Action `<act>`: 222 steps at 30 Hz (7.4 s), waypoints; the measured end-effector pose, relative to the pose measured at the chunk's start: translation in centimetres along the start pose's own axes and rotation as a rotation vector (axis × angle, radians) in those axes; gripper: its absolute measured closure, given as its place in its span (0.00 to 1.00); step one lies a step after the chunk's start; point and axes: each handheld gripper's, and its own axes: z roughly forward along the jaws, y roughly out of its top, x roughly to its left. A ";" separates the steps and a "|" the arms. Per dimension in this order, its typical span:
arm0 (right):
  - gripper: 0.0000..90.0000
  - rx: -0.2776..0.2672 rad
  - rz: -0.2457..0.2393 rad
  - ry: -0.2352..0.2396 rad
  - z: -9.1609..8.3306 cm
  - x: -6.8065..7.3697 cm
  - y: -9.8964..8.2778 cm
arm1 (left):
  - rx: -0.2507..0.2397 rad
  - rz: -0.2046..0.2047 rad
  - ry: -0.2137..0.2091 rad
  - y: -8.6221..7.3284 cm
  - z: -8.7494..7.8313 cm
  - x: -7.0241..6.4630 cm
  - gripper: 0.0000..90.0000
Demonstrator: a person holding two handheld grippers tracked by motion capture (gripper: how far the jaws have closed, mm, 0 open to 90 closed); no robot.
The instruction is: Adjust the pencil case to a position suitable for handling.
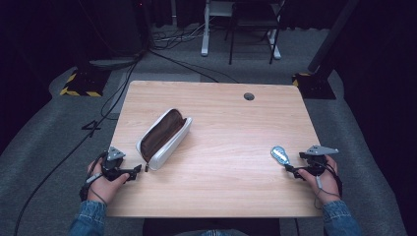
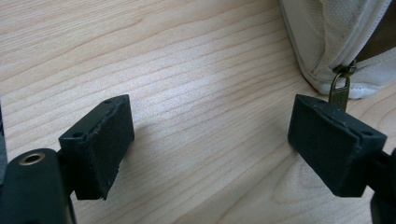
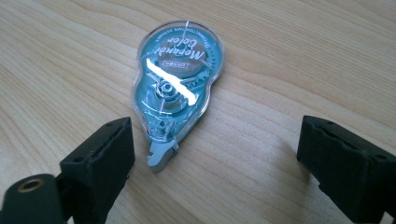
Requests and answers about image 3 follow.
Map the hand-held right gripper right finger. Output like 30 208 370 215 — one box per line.
296 115 396 224

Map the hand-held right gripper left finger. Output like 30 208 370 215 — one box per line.
55 116 136 224

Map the teal correction tape dispenser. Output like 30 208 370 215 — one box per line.
130 20 226 174

